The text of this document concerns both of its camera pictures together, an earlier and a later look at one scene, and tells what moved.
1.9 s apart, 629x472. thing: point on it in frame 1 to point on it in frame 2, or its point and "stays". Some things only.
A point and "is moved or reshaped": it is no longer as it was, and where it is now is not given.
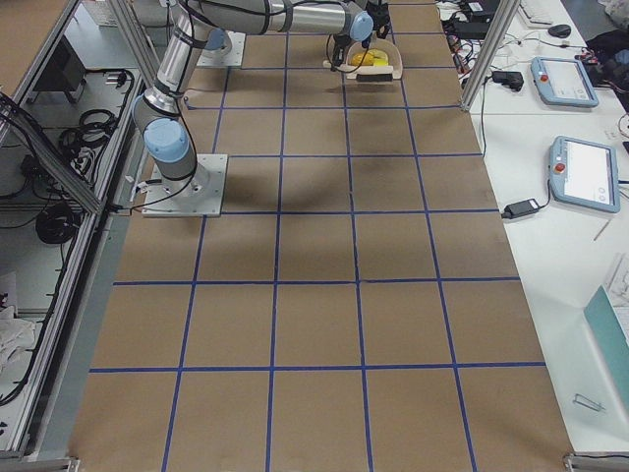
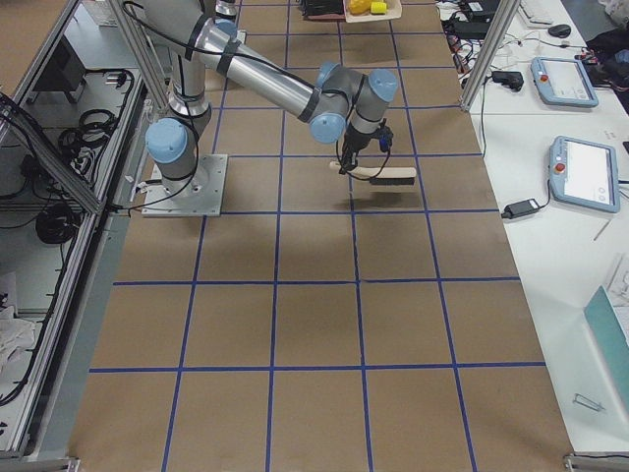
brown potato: [360, 59] is moved or reshaped
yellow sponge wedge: [376, 57] is moved or reshaped
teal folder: [612, 341] stays
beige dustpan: [392, 51] is moved or reshaped
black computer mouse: [559, 30] stays
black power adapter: [520, 208] stays
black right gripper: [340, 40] to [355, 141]
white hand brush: [366, 74] is moved or reshaped
